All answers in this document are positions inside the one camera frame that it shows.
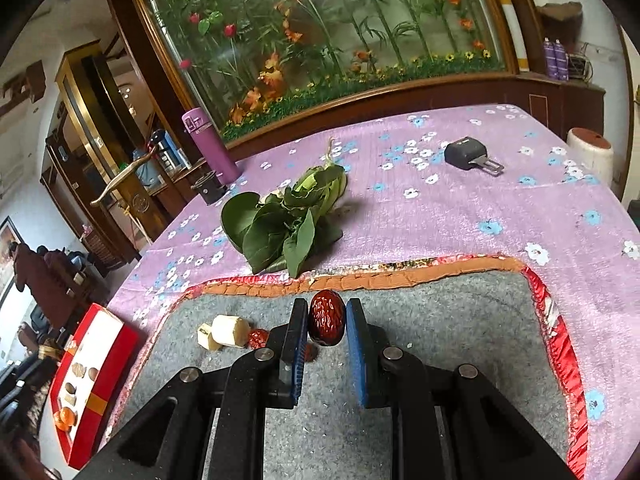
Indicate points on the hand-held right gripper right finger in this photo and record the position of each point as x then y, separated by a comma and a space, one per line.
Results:
356, 355

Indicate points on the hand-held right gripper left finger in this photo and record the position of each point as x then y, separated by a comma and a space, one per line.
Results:
299, 360

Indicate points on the red jujube date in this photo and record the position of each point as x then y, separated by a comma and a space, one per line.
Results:
311, 352
258, 338
326, 317

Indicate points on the red and white box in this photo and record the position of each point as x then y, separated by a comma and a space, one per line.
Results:
107, 350

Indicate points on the orange tangerine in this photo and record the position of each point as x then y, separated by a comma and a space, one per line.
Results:
64, 419

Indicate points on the grey felt mat red border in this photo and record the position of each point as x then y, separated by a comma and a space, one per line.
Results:
475, 320

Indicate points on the bunch of green leaves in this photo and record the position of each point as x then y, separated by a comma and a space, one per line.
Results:
280, 225

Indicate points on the small black clamp block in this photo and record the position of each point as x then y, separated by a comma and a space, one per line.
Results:
209, 189

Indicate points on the purple thermos bottle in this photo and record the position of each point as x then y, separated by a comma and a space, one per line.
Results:
210, 145

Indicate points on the blue plastic container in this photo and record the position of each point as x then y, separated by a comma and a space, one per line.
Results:
175, 157

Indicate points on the curved wooden stick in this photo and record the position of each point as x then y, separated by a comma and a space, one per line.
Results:
122, 177

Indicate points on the white round stool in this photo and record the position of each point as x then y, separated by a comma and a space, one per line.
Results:
590, 157

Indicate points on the wooden glass cabinet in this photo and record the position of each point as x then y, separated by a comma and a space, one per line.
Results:
85, 135

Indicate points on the glass artificial plant display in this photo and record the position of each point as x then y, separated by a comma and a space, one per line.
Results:
325, 35

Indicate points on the purple spray can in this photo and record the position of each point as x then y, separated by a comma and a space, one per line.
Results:
550, 60
561, 61

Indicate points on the white and yellow column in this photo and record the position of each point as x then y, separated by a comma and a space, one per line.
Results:
512, 15

